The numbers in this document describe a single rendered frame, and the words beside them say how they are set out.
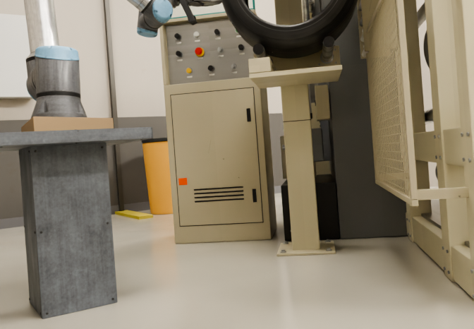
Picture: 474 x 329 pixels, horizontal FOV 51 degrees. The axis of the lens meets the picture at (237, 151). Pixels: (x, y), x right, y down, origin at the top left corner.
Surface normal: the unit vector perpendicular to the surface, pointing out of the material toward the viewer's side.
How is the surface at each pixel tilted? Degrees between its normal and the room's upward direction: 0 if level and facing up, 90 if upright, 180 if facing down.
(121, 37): 90
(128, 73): 90
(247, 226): 90
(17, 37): 90
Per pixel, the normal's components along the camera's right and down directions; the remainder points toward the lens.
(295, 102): -0.16, 0.01
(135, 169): 0.52, -0.04
